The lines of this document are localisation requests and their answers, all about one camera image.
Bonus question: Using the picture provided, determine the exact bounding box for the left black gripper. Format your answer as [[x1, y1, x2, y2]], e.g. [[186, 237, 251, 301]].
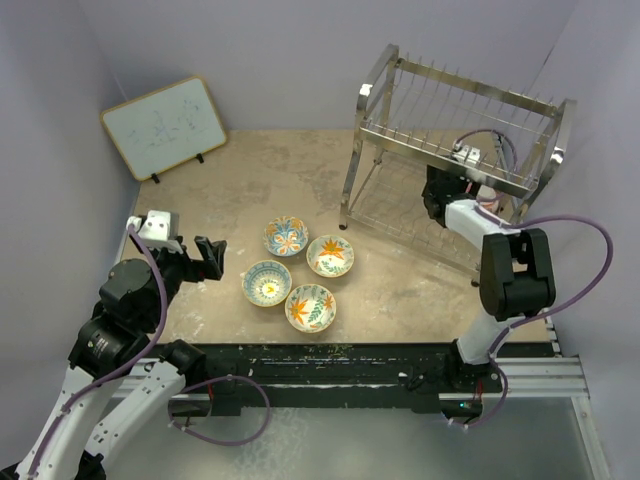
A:
[[131, 229, 225, 328]]

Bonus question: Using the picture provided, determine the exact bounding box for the red patterned bowl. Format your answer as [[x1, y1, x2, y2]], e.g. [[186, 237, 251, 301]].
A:
[[476, 185, 502, 213]]

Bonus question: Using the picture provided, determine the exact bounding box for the orange flower green leaf bowl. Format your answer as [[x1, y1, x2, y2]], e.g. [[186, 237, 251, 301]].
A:
[[306, 235, 355, 278]]

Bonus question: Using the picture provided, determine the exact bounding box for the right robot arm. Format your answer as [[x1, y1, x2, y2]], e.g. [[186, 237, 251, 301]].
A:
[[422, 166, 556, 391]]

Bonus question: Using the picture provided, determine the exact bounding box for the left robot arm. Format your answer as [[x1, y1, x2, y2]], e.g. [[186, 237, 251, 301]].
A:
[[1, 232, 227, 479]]

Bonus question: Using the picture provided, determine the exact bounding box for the steel two-tier dish rack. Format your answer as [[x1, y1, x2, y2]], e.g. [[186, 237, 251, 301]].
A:
[[339, 44, 577, 274]]

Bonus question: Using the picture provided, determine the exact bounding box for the blue rim yellow centre bowl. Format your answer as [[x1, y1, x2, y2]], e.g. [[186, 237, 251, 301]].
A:
[[242, 260, 292, 308]]

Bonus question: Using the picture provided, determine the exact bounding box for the blue orange floral bowl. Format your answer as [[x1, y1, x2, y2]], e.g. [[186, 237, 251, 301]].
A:
[[263, 216, 309, 257]]

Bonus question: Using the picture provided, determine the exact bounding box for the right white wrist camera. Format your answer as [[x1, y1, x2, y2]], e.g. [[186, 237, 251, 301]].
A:
[[451, 144, 482, 168]]

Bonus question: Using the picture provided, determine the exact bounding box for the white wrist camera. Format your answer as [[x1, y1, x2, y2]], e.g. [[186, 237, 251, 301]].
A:
[[126, 210, 182, 253], [451, 144, 482, 168]]

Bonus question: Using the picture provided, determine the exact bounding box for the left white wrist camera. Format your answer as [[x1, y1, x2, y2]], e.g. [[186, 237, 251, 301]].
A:
[[126, 210, 182, 253]]

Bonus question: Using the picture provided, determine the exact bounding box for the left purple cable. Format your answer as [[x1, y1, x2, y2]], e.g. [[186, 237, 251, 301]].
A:
[[24, 223, 169, 476]]

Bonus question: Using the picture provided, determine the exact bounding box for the small whiteboard wooden frame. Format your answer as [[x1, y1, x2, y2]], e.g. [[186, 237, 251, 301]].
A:
[[100, 76, 227, 182]]

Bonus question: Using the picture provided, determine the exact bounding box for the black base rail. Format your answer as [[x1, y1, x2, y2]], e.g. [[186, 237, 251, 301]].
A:
[[170, 343, 502, 417]]

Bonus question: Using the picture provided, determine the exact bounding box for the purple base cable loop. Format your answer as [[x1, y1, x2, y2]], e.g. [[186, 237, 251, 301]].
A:
[[166, 374, 272, 447]]

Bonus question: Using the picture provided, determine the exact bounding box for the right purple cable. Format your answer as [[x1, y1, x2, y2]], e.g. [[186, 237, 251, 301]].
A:
[[452, 128, 614, 361]]

